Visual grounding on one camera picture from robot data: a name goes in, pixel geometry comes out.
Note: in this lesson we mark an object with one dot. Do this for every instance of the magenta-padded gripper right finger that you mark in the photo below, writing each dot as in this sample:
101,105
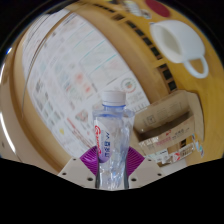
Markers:
143,171

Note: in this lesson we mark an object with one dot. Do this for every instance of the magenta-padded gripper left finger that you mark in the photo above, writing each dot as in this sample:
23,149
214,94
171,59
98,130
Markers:
78,171

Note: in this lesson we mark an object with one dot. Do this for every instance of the clear plastic water bottle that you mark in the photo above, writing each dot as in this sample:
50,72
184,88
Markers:
111,140

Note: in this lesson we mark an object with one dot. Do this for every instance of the small clear labelled bottle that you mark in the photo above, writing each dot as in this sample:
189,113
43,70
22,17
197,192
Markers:
180,153

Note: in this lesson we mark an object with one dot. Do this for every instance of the brown cardboard box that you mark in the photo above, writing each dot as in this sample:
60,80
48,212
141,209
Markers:
166,120

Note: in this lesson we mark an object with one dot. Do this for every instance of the small colourful wrapper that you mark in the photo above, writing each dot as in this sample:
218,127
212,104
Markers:
199,146

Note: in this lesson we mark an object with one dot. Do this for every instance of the white ceramic mug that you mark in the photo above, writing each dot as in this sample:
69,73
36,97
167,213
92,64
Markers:
173,36

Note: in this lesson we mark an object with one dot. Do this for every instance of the flat round red coaster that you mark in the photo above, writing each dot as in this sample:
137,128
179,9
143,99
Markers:
158,8

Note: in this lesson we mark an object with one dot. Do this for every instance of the silver and black pen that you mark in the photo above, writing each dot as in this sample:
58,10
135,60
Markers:
133,6

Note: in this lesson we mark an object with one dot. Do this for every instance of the large printed wall poster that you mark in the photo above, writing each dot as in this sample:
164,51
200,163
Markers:
73,73

